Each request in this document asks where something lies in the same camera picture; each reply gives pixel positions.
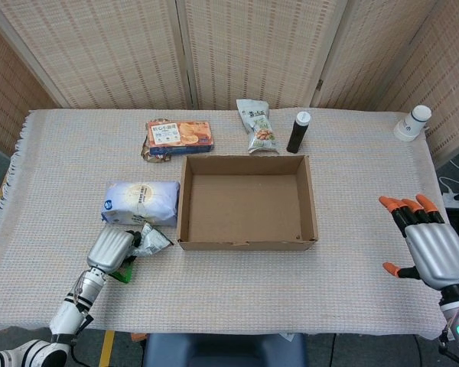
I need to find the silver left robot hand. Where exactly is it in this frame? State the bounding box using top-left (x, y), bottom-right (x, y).
top-left (86, 227), bottom-right (143, 274)

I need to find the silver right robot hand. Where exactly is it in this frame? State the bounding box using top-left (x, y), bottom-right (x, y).
top-left (379, 193), bottom-right (459, 291)

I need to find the green snack bag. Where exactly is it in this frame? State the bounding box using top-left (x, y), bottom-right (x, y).
top-left (114, 222), bottom-right (175, 284)

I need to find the blue tissue pack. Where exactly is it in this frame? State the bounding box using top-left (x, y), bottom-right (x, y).
top-left (100, 180), bottom-right (181, 228)

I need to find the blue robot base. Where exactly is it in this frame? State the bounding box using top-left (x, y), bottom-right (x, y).
top-left (143, 333), bottom-right (307, 367)

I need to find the orange biscuit box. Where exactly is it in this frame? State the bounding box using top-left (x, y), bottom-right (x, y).
top-left (146, 120), bottom-right (216, 157)

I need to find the open brown cardboard box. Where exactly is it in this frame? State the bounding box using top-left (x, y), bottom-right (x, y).
top-left (176, 154), bottom-right (319, 252)

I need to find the white crinkled plastic packet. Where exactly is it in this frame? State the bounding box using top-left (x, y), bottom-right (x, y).
top-left (236, 99), bottom-right (281, 156)

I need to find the crumpled brown foil wrapper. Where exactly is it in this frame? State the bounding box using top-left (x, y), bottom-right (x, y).
top-left (139, 137), bottom-right (175, 164)

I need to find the beige woven tablecloth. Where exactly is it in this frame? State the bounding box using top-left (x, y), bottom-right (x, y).
top-left (0, 109), bottom-right (459, 341)

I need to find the dark bottle with white cap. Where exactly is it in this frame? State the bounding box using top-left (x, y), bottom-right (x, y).
top-left (286, 111), bottom-right (311, 154)

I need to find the woven folding screen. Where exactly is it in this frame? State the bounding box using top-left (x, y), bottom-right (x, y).
top-left (0, 0), bottom-right (459, 169)

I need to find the white power cable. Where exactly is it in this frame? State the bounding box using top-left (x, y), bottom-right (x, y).
top-left (438, 143), bottom-right (459, 196)

